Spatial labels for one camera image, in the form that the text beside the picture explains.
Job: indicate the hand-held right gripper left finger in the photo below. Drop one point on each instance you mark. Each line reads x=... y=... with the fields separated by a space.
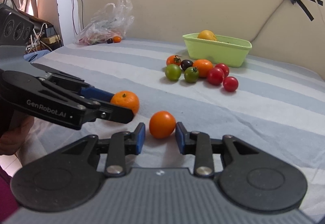
x=141 y=137

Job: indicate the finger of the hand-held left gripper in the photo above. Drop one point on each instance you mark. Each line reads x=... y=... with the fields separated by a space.
x=97 y=93
x=119 y=114

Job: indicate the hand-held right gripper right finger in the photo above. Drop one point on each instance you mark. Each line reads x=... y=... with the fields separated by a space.
x=179 y=140

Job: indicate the light green plastic tray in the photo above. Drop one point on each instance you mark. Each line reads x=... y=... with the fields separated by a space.
x=215 y=52

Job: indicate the person's left hand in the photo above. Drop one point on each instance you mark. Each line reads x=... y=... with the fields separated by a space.
x=14 y=139

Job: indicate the blue cloth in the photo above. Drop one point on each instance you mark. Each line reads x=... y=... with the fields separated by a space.
x=35 y=56

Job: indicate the small orange cherry tomato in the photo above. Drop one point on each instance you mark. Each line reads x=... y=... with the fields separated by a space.
x=117 y=39

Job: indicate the small green tomato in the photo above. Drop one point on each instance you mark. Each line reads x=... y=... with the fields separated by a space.
x=191 y=75

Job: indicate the yellowish box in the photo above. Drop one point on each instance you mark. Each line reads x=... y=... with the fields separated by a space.
x=51 y=40

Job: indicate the large green tomato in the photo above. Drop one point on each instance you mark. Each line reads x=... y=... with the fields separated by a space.
x=173 y=72

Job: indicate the clear plastic bag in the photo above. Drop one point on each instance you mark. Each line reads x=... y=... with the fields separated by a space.
x=106 y=23

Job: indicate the red tomato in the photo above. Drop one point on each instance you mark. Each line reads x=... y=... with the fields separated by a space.
x=215 y=76
x=224 y=68
x=230 y=83

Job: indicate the orange tomato with stem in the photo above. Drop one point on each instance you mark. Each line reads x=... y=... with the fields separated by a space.
x=171 y=61

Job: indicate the black charger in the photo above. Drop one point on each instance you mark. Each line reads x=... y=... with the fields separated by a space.
x=49 y=31

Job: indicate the dark purple tomato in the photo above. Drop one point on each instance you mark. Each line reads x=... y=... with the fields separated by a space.
x=187 y=64

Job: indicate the striped bed sheet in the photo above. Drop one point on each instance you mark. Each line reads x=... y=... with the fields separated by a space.
x=254 y=117

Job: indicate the magenta clothing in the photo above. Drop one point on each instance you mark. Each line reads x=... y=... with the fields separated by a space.
x=6 y=193

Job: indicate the yellow orange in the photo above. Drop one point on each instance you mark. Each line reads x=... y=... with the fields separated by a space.
x=207 y=35

